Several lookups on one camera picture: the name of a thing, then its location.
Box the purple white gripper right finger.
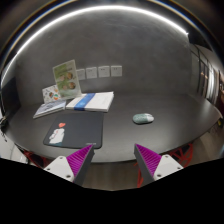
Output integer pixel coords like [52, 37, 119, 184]
[134, 144, 182, 186]

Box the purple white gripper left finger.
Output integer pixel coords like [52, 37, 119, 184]
[45, 145, 94, 186]

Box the black mouse pad with cartoon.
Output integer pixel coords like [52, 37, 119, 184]
[43, 112, 104, 149]

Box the green white computer mouse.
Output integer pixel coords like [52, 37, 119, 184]
[133, 113, 154, 124]

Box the red chair left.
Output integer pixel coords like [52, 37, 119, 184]
[23, 150, 50, 168]

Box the grey thin booklet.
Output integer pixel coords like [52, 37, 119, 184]
[33, 100, 66, 119]

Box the white book with blue stripe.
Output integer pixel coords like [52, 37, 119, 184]
[66, 92, 114, 112]

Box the small white illustrated card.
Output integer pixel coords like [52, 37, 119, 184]
[42, 85, 61, 103]

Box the green menu sign stand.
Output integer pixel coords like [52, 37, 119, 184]
[53, 60, 82, 99]

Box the white curved ceiling light strip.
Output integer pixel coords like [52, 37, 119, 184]
[2, 5, 191, 92]

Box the white wall socket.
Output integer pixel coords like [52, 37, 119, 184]
[111, 65, 122, 77]
[98, 66, 110, 78]
[86, 67, 97, 79]
[76, 69, 86, 80]

